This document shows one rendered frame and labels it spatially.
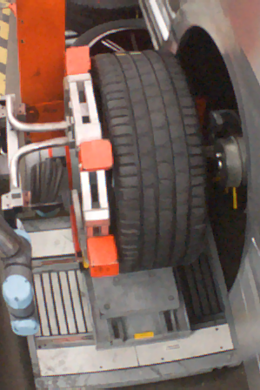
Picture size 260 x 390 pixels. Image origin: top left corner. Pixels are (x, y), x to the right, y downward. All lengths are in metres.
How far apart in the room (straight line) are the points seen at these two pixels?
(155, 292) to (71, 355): 0.41
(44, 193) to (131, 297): 0.83
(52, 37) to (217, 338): 1.31
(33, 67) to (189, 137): 0.70
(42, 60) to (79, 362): 1.13
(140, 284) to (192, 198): 0.82
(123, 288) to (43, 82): 0.81
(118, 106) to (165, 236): 0.36
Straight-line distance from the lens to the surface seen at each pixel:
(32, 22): 2.02
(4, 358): 2.58
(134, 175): 1.65
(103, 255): 1.75
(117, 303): 2.42
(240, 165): 1.95
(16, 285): 1.57
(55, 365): 2.47
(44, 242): 2.72
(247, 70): 1.47
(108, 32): 2.95
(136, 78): 1.75
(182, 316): 2.50
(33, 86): 2.23
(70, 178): 1.90
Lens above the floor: 2.39
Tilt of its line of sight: 54 degrees down
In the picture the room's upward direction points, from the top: 4 degrees clockwise
